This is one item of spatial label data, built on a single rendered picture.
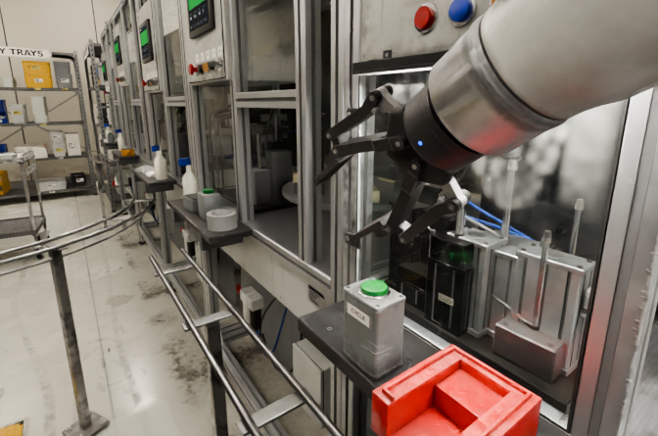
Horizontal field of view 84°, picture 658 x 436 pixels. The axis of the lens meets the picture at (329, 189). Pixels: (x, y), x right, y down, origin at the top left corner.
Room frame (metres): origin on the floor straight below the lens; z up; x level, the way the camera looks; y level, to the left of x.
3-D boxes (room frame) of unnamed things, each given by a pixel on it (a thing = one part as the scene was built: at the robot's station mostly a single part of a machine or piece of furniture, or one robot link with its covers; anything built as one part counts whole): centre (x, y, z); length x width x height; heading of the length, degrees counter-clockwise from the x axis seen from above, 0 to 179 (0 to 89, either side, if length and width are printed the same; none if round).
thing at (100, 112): (5.02, 2.84, 1.00); 1.30 x 0.51 x 2.00; 35
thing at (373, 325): (0.51, -0.07, 0.97); 0.08 x 0.08 x 0.12; 35
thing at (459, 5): (0.52, -0.17, 1.42); 0.03 x 0.02 x 0.03; 35
